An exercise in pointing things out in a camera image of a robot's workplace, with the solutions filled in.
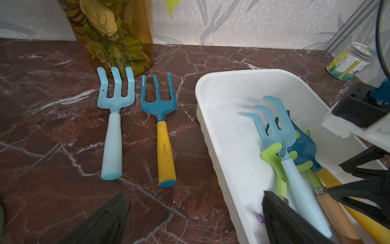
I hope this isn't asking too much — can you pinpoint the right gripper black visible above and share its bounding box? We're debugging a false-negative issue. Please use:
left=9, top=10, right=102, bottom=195
left=321, top=78, right=390, bottom=229

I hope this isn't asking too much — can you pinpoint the green tool wooden handle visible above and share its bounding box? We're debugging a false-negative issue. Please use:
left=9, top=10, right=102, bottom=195
left=261, top=143, right=287, bottom=200

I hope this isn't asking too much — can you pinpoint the potted plant amber vase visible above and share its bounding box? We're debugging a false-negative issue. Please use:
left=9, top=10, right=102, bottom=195
left=59, top=0, right=153, bottom=77

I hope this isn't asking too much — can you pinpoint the purple rake pink handle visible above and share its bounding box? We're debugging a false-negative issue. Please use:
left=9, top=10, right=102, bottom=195
left=258, top=213, right=265, bottom=223

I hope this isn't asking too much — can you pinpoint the white plastic storage box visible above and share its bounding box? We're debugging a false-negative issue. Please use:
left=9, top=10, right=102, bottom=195
left=196, top=69, right=366, bottom=244

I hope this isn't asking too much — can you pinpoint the light blue fork pale handle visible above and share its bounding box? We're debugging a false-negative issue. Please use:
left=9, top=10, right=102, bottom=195
left=97, top=67, right=135, bottom=181

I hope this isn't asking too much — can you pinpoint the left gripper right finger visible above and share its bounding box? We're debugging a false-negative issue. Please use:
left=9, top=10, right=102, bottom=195
left=262, top=191, right=332, bottom=244

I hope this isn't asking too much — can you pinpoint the dark teal fork yellow handle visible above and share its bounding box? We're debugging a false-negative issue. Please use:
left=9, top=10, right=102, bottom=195
left=140, top=73, right=177, bottom=188

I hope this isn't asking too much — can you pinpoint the green rake wooden handle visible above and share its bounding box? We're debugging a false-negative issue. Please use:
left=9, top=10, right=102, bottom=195
left=292, top=129, right=365, bottom=244

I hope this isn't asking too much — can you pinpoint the small jar green label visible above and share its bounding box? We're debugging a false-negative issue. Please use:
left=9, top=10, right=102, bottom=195
left=326, top=42, right=377, bottom=81

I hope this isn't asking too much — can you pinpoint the dark teal rake yellow handle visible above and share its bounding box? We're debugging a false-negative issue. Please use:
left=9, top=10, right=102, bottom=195
left=264, top=110, right=390, bottom=244

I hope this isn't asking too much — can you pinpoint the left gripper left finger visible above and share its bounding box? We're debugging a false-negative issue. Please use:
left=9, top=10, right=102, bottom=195
left=59, top=193, right=131, bottom=244

